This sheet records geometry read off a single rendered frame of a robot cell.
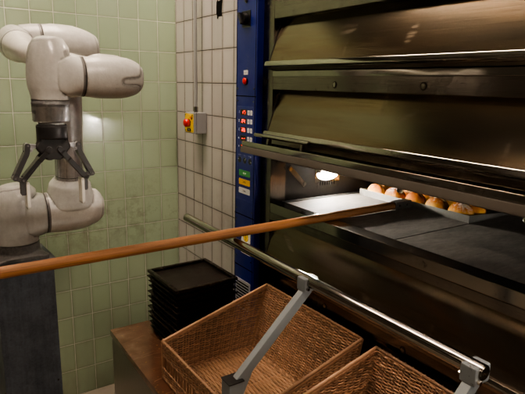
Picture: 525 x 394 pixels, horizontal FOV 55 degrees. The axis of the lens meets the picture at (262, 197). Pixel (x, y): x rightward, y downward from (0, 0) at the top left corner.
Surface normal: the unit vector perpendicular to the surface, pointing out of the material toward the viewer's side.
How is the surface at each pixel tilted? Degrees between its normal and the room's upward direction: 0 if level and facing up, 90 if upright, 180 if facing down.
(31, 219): 89
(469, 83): 90
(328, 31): 70
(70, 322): 90
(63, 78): 92
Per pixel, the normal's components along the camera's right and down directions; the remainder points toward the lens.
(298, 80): -0.83, 0.11
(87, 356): 0.55, 0.19
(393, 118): -0.77, -0.24
